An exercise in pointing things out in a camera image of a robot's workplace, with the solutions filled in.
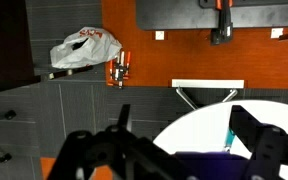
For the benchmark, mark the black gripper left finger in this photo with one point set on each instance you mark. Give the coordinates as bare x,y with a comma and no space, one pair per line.
124,153

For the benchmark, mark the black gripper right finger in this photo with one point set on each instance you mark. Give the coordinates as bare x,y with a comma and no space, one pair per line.
270,146

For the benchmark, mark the teal marker pen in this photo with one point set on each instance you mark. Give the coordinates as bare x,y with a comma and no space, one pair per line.
229,137

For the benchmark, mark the orange black bar clamp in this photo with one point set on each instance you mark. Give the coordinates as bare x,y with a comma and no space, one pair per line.
116,71
223,26

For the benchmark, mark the white metal table base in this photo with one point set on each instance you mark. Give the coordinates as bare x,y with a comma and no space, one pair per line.
207,83

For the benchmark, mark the white plastic shopping bag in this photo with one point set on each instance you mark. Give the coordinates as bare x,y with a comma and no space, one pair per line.
94,50

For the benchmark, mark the small white paper tag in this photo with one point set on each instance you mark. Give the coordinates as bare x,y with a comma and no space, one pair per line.
159,35
277,33

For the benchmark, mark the black platform board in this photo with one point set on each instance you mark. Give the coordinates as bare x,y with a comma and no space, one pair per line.
177,15

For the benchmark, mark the dark desk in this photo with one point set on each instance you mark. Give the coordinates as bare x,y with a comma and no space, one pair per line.
4,43

